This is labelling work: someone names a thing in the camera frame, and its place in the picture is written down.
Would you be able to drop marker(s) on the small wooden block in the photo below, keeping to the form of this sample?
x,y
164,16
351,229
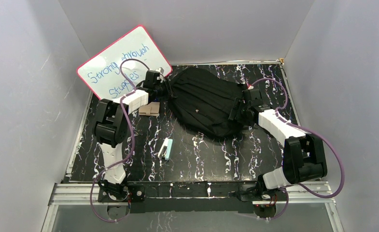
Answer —
x,y
149,110

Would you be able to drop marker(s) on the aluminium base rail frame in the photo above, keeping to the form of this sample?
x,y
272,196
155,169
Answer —
x,y
187,207

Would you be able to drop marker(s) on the black student backpack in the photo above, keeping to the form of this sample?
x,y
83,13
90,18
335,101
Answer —
x,y
203,102

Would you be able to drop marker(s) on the white eraser block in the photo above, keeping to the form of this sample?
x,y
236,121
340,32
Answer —
x,y
165,150

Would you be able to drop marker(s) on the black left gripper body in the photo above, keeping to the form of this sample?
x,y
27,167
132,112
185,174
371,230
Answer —
x,y
165,88

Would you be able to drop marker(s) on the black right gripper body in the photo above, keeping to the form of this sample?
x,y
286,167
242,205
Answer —
x,y
242,115

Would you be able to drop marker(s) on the pink framed whiteboard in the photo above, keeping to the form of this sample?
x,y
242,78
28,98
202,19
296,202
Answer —
x,y
112,72

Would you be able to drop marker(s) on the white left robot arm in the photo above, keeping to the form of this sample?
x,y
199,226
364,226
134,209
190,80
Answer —
x,y
113,125

